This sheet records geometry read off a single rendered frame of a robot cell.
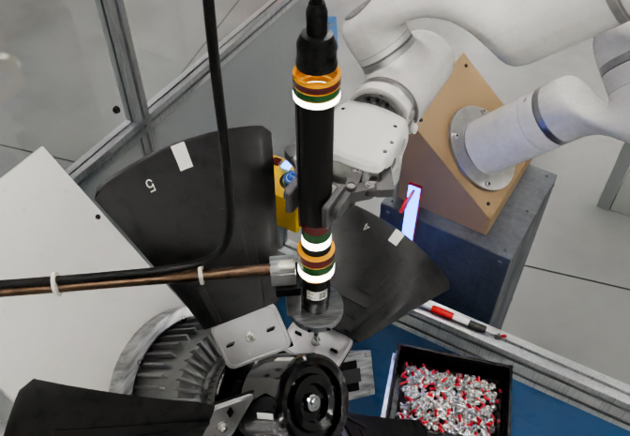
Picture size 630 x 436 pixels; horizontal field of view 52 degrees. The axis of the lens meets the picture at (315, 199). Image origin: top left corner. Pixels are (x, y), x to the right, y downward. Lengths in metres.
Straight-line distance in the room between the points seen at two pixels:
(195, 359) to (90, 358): 0.15
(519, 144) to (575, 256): 1.46
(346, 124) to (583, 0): 0.28
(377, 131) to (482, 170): 0.67
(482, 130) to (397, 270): 0.44
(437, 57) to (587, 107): 0.44
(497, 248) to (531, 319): 1.11
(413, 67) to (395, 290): 0.35
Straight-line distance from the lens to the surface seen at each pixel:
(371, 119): 0.76
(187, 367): 0.92
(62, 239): 0.98
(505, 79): 3.54
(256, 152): 0.82
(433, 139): 1.34
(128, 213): 0.82
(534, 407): 1.50
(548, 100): 1.27
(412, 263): 1.04
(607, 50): 1.21
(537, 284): 2.59
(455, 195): 1.38
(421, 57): 0.84
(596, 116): 1.22
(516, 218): 1.47
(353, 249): 1.02
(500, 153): 1.34
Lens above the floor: 1.97
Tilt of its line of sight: 46 degrees down
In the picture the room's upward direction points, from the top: straight up
